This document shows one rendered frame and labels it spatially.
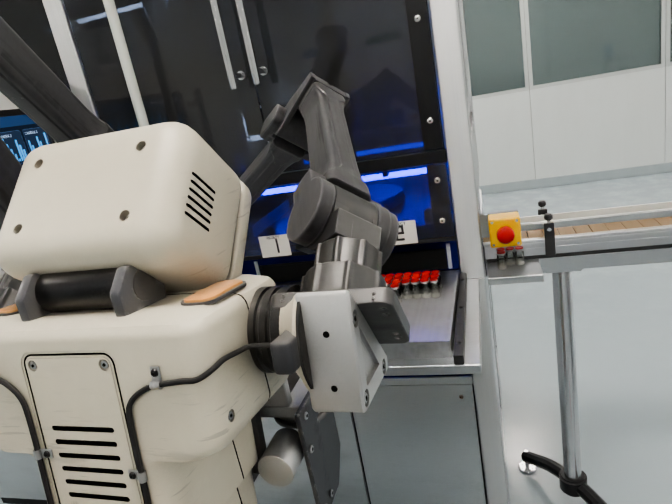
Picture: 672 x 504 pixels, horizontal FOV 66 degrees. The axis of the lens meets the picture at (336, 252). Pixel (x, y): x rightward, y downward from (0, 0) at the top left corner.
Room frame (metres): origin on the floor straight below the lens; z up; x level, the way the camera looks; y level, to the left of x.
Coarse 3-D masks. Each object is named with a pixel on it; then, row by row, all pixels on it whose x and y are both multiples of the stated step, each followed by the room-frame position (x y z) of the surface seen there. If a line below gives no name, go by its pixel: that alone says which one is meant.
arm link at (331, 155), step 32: (320, 96) 0.84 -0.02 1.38; (288, 128) 0.91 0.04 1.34; (320, 128) 0.75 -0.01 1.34; (320, 160) 0.68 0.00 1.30; (352, 160) 0.68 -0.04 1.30; (320, 192) 0.53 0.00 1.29; (352, 192) 0.61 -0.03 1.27; (288, 224) 0.57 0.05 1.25; (320, 224) 0.52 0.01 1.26; (384, 224) 0.54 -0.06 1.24; (384, 256) 0.54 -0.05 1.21
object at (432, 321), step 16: (448, 288) 1.17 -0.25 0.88; (416, 304) 1.11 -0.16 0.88; (432, 304) 1.10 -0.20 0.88; (448, 304) 1.08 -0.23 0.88; (416, 320) 1.03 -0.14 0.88; (432, 320) 1.02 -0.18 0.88; (448, 320) 1.00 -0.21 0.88; (416, 336) 0.96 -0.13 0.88; (432, 336) 0.94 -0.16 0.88; (448, 336) 0.87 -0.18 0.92; (400, 352) 0.88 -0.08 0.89; (416, 352) 0.87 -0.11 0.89; (432, 352) 0.87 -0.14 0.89; (448, 352) 0.86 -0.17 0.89
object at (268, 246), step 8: (264, 240) 1.36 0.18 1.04; (272, 240) 1.35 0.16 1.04; (280, 240) 1.34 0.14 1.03; (288, 240) 1.34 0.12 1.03; (264, 248) 1.36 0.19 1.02; (272, 248) 1.35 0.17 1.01; (280, 248) 1.35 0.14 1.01; (288, 248) 1.34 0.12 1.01; (264, 256) 1.36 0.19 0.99; (272, 256) 1.35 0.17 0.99
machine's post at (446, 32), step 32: (448, 0) 1.20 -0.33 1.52; (448, 32) 1.20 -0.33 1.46; (448, 64) 1.20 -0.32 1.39; (448, 96) 1.20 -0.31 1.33; (448, 128) 1.20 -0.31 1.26; (448, 160) 1.21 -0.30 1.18; (480, 256) 1.19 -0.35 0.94; (480, 288) 1.19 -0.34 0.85; (480, 384) 1.20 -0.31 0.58; (480, 416) 1.21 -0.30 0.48
